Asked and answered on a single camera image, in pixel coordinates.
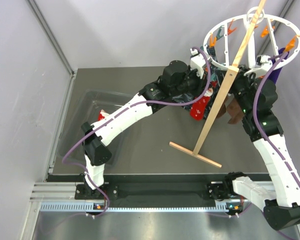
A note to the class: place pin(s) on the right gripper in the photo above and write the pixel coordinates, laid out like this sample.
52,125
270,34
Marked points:
241,75

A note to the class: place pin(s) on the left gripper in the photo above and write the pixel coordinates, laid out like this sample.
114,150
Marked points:
200,73

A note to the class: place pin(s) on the dark patterned sock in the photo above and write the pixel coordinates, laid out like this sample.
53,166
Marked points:
212,78

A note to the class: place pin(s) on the brown sock with stripes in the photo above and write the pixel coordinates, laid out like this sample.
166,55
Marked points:
235,112

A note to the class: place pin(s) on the red snowflake sock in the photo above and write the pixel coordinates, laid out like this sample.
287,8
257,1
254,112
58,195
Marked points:
198,108
102,115

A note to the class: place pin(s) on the white round sock hanger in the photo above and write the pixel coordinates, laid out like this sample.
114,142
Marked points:
261,63

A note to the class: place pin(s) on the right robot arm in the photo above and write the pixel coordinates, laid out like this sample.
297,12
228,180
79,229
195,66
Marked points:
280,207

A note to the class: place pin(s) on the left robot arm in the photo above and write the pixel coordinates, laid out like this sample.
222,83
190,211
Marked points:
179,85

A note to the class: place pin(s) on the wooden hanger stand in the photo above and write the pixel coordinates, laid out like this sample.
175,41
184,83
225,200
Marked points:
232,72

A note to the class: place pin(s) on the orange clothespin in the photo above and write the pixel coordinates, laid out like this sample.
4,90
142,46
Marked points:
212,41
291,43

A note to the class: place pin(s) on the teal clothespin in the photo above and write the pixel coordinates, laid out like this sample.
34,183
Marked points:
219,33

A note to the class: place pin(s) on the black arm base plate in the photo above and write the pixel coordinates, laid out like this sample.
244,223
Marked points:
142,190

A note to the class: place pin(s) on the aluminium frame rail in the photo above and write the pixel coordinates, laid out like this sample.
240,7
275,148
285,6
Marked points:
55,214

